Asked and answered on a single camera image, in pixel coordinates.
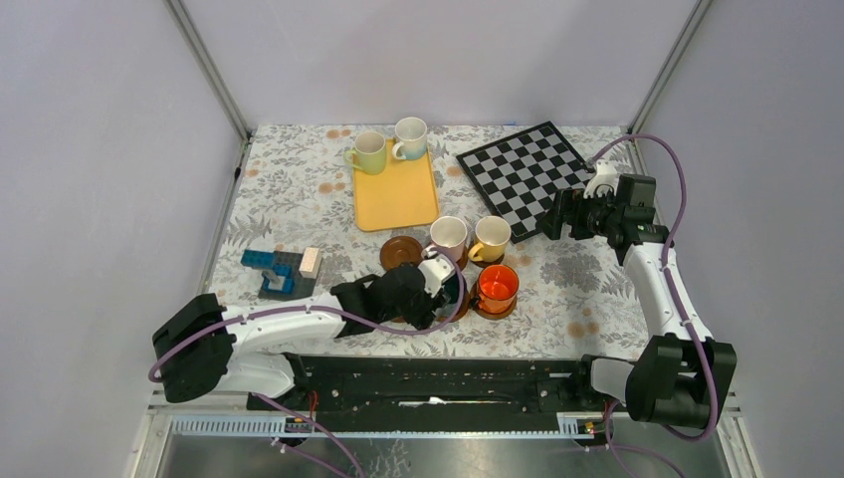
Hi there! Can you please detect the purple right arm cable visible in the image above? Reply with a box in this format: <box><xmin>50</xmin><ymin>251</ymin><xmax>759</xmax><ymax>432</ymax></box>
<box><xmin>586</xmin><ymin>133</ymin><xmax>720</xmax><ymax>478</ymax></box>

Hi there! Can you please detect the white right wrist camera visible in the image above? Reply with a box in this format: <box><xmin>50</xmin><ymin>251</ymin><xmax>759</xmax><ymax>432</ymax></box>
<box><xmin>583</xmin><ymin>159</ymin><xmax>620</xmax><ymax>199</ymax></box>

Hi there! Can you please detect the blue building block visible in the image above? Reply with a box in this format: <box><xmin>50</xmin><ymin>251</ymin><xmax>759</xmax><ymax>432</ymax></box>
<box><xmin>240</xmin><ymin>249</ymin><xmax>295</xmax><ymax>295</ymax></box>

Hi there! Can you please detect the beige building block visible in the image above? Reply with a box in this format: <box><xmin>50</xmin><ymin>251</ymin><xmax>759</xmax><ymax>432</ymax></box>
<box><xmin>299</xmin><ymin>247</ymin><xmax>321</xmax><ymax>279</ymax></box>

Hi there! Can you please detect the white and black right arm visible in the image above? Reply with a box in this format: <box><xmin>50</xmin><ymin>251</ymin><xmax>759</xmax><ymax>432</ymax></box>
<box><xmin>538</xmin><ymin>174</ymin><xmax>738</xmax><ymax>440</ymax></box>

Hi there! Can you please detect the aluminium frame rail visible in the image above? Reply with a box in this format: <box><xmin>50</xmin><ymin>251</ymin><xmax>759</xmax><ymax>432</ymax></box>
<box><xmin>627</xmin><ymin>0</ymin><xmax>715</xmax><ymax>133</ymax></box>
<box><xmin>163</xmin><ymin>0</ymin><xmax>252</xmax><ymax>141</ymax></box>

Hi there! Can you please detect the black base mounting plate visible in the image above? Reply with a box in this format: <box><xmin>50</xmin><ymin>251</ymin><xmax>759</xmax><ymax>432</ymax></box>
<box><xmin>277</xmin><ymin>356</ymin><xmax>611</xmax><ymax>435</ymax></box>

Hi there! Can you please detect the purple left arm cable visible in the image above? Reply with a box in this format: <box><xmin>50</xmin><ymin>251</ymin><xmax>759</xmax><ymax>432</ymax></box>
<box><xmin>147</xmin><ymin>245</ymin><xmax>468</xmax><ymax>478</ymax></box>

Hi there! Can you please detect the dark walnut wooden coaster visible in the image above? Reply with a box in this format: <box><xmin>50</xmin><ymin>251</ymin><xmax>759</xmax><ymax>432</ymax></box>
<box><xmin>470</xmin><ymin>254</ymin><xmax>506</xmax><ymax>268</ymax></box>

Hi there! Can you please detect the pink mug front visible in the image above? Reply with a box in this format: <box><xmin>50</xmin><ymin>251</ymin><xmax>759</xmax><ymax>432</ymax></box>
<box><xmin>425</xmin><ymin>216</ymin><xmax>469</xmax><ymax>269</ymax></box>

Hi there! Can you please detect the yellow plastic tray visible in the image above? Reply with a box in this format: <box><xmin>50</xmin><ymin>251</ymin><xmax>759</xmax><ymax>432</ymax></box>
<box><xmin>352</xmin><ymin>137</ymin><xmax>440</xmax><ymax>232</ymax></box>

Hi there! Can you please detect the cream yellow mug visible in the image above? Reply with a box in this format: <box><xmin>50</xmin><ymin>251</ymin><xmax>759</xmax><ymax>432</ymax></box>
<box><xmin>468</xmin><ymin>216</ymin><xmax>512</xmax><ymax>263</ymax></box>

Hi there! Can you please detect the pink mug back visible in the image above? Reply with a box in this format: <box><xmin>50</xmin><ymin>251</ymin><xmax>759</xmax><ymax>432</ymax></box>
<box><xmin>343</xmin><ymin>130</ymin><xmax>387</xmax><ymax>175</ymax></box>

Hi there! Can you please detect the aluminium frame rail right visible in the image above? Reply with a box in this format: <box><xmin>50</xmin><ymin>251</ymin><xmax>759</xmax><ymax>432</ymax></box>
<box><xmin>627</xmin><ymin>0</ymin><xmax>715</xmax><ymax>133</ymax></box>

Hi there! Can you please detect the black and white chessboard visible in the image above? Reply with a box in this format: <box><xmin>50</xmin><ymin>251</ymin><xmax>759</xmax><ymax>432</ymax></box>
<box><xmin>457</xmin><ymin>121</ymin><xmax>594</xmax><ymax>244</ymax></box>

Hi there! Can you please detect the brown coaster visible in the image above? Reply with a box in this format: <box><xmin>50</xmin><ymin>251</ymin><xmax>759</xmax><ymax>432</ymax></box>
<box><xmin>436</xmin><ymin>290</ymin><xmax>471</xmax><ymax>323</ymax></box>
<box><xmin>471</xmin><ymin>300</ymin><xmax>518</xmax><ymax>321</ymax></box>
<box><xmin>379</xmin><ymin>236</ymin><xmax>423</xmax><ymax>271</ymax></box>

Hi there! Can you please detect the orange cup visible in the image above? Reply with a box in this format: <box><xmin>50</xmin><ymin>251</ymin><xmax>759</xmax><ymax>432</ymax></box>
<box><xmin>470</xmin><ymin>265</ymin><xmax>520</xmax><ymax>313</ymax></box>

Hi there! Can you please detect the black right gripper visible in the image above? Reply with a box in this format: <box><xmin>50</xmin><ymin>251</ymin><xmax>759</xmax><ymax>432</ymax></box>
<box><xmin>534</xmin><ymin>186</ymin><xmax>622</xmax><ymax>241</ymax></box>

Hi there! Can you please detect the pink mug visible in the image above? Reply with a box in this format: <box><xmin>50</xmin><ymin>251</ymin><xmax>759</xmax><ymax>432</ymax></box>
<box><xmin>425</xmin><ymin>216</ymin><xmax>469</xmax><ymax>269</ymax></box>
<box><xmin>343</xmin><ymin>130</ymin><xmax>387</xmax><ymax>175</ymax></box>

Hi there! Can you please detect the white mug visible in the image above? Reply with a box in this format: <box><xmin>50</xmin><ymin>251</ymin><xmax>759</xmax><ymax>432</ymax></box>
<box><xmin>392</xmin><ymin>117</ymin><xmax>428</xmax><ymax>160</ymax></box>

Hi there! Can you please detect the grey building block baseplate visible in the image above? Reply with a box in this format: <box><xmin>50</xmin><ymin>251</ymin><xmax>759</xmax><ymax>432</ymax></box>
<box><xmin>258</xmin><ymin>251</ymin><xmax>317</xmax><ymax>301</ymax></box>

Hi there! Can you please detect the dark green mug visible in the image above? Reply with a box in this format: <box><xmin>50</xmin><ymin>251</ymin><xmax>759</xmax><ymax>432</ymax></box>
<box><xmin>439</xmin><ymin>276</ymin><xmax>460</xmax><ymax>320</ymax></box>

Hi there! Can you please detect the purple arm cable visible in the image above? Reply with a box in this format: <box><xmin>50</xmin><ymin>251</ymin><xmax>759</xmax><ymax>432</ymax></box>
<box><xmin>586</xmin><ymin>133</ymin><xmax>720</xmax><ymax>478</ymax></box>
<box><xmin>147</xmin><ymin>245</ymin><xmax>468</xmax><ymax>478</ymax></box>

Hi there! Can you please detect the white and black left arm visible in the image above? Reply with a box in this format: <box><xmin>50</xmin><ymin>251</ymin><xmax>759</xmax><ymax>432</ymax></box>
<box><xmin>147</xmin><ymin>256</ymin><xmax>466</xmax><ymax>409</ymax></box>

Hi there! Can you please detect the aluminium frame rail left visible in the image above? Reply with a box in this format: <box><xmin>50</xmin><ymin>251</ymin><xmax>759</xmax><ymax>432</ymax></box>
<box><xmin>163</xmin><ymin>0</ymin><xmax>252</xmax><ymax>141</ymax></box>

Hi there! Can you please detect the floral patterned tablecloth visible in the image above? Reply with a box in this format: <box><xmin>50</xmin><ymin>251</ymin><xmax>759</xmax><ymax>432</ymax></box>
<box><xmin>207</xmin><ymin>124</ymin><xmax>648</xmax><ymax>359</ymax></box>

